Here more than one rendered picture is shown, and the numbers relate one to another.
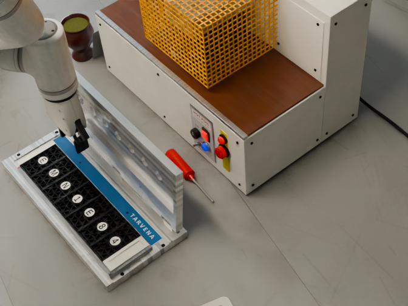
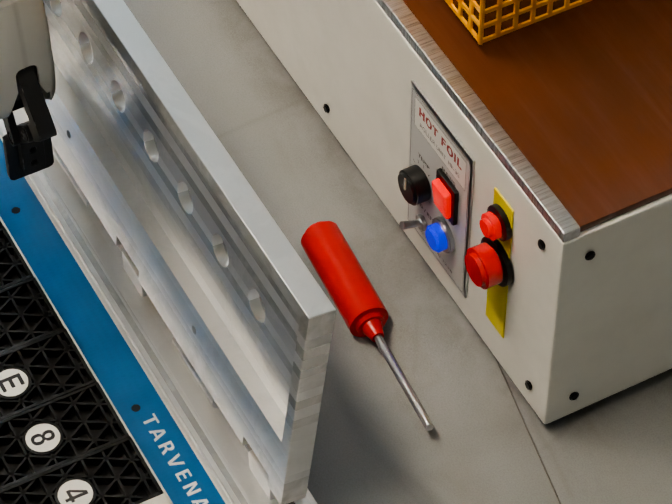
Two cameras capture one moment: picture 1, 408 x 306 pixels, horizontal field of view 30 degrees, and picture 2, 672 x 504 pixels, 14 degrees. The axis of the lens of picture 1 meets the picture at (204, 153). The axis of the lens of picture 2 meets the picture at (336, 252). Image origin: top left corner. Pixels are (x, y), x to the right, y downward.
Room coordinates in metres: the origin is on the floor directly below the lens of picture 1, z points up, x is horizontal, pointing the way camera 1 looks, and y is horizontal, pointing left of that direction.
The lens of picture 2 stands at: (-0.01, -0.06, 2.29)
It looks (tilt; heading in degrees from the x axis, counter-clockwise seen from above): 50 degrees down; 6
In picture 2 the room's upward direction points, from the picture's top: straight up
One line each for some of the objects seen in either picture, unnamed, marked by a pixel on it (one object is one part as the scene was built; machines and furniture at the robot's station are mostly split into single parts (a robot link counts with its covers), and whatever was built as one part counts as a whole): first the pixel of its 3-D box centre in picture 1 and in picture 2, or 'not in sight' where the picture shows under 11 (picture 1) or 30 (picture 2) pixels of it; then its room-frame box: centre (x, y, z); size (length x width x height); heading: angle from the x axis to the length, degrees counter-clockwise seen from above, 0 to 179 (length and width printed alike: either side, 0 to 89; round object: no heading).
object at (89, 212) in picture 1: (90, 214); (12, 388); (0.99, 0.26, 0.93); 0.10 x 0.05 x 0.01; 124
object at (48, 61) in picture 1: (47, 54); not in sight; (1.17, 0.29, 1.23); 0.09 x 0.08 x 0.13; 73
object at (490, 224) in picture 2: (221, 139); (493, 225); (1.06, -0.04, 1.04); 0.02 x 0.01 x 0.02; 34
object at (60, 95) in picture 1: (56, 82); not in sight; (1.17, 0.29, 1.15); 0.09 x 0.08 x 0.03; 34
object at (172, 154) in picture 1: (190, 176); (371, 326); (1.08, 0.04, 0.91); 0.18 x 0.03 x 0.03; 30
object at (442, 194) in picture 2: (204, 135); (443, 198); (1.11, -0.01, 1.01); 0.02 x 0.01 x 0.03; 34
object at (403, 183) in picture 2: (195, 133); (414, 185); (1.14, 0.01, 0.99); 0.03 x 0.01 x 0.03; 34
